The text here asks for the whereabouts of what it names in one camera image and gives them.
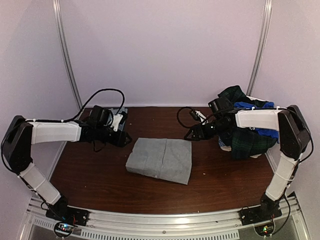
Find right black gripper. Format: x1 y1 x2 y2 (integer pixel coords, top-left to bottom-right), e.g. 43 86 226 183
184 117 229 142

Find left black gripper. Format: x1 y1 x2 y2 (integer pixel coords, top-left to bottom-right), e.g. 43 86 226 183
96 125 133 148

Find light blue denim skirt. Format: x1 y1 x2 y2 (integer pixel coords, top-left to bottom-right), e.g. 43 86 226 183
106 107 128 130

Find grey shirt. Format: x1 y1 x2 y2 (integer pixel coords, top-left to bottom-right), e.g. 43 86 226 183
125 137 192 185

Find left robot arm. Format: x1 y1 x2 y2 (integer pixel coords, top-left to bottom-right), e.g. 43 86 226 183
1 105 132 222

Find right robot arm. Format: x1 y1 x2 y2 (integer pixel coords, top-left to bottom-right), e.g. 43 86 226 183
184 97 313 221

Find blue checked cloth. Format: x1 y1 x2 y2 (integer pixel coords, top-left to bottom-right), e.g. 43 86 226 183
218 138 226 148

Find dark green plaid garment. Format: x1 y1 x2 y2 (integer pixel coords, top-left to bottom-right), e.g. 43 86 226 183
218 85 277 160

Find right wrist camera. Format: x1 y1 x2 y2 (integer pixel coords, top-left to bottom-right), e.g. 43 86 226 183
189 110 208 125

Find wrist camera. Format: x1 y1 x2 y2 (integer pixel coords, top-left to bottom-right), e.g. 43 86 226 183
189 110 208 125
111 113 125 132

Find right black cable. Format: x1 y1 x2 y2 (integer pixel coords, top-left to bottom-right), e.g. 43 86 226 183
176 106 201 130

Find black cable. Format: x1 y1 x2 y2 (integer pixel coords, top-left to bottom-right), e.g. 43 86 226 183
0 88 126 173
176 106 201 130

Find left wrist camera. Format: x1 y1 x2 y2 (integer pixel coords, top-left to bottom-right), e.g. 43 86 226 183
111 113 125 132

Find left black cable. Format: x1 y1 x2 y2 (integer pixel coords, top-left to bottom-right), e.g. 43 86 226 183
0 88 126 173

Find aluminium front rail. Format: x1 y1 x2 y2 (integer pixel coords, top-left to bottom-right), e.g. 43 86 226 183
24 194 308 240

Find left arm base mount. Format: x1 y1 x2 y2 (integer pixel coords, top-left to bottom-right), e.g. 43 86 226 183
41 195 89 240

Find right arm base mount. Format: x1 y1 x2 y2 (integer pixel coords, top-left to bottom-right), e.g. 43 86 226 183
238 194 282 237

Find right aluminium post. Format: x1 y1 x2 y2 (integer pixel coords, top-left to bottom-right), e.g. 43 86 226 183
246 0 273 96

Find aluminium post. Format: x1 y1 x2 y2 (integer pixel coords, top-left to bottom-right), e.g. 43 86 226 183
246 0 273 96
52 0 83 110

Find left aluminium post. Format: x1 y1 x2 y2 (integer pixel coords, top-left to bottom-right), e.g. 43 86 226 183
52 0 83 110

